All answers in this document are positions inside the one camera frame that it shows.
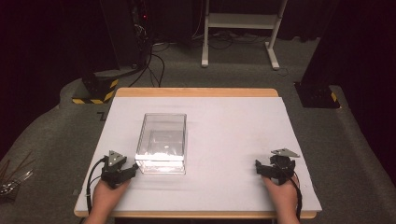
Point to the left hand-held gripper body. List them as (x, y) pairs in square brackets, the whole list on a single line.
[(112, 165)]

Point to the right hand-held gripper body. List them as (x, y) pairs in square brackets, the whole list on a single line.
[(282, 165)]

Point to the clear plastic box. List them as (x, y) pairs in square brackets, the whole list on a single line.
[(162, 146)]

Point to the white table mat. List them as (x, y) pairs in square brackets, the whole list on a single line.
[(224, 140)]

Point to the black stand base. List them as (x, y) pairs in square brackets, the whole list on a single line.
[(317, 95)]

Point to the black stand with striped base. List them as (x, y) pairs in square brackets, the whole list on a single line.
[(99, 87)]

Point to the wooden table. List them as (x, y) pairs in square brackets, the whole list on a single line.
[(196, 92)]

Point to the bundle of sticks and cutlery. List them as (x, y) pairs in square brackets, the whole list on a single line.
[(14, 179)]

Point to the black computer tower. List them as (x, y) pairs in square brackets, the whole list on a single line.
[(127, 31)]

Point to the white metal stand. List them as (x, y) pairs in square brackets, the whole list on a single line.
[(241, 21)]

